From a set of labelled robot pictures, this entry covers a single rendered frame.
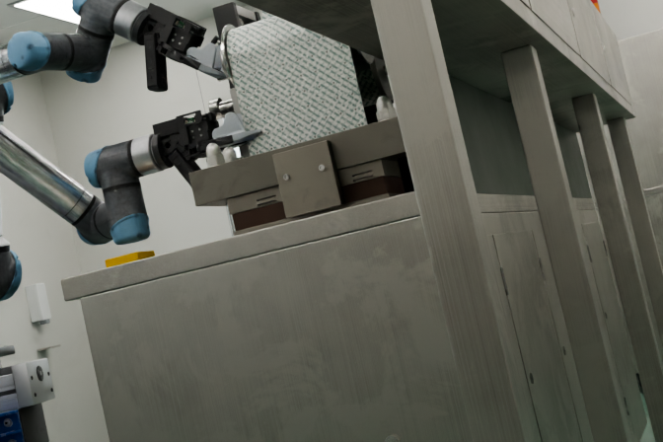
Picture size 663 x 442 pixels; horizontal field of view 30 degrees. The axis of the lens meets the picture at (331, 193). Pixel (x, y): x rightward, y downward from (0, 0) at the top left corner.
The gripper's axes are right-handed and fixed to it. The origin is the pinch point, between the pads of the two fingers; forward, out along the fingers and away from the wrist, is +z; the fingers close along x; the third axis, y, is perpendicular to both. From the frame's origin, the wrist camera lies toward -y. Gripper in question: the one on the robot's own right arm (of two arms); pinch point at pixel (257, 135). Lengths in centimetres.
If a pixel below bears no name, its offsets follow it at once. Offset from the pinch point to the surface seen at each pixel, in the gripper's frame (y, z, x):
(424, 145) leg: -18, 49, -77
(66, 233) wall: 51, -357, 547
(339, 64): 8.6, 19.0, -0.2
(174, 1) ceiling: 171, -218, 494
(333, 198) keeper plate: -16.8, 19.0, -22.0
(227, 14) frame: 32.6, -12.7, 33.1
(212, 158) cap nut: -4.4, -2.2, -18.0
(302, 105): 3.3, 10.2, -0.3
